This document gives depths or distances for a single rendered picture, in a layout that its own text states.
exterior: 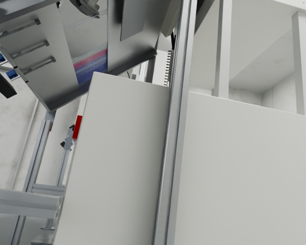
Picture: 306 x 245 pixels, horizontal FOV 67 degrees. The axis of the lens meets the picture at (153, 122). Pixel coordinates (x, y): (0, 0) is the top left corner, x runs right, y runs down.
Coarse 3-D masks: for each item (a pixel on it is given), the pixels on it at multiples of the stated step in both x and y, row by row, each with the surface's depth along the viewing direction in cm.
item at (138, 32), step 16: (112, 0) 81; (128, 0) 80; (144, 0) 86; (160, 0) 100; (112, 16) 89; (128, 16) 88; (144, 16) 95; (160, 16) 111; (112, 32) 98; (128, 32) 99; (144, 32) 116; (112, 48) 110; (128, 48) 120; (144, 48) 132; (112, 64) 125
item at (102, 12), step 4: (100, 12) 85; (104, 12) 86; (88, 16) 84; (92, 16) 84; (96, 16) 85; (100, 16) 86; (80, 20) 83; (84, 20) 83; (88, 20) 84; (72, 24) 82; (76, 24) 82; (80, 24) 84; (64, 28) 81; (68, 28) 82; (72, 28) 83
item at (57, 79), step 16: (32, 16) 66; (48, 16) 70; (0, 32) 65; (16, 32) 68; (32, 32) 72; (48, 32) 76; (16, 48) 73; (32, 48) 78; (48, 48) 83; (64, 48) 88; (32, 64) 85; (48, 64) 91; (64, 64) 97; (32, 80) 93; (48, 80) 101; (64, 80) 109; (48, 96) 113
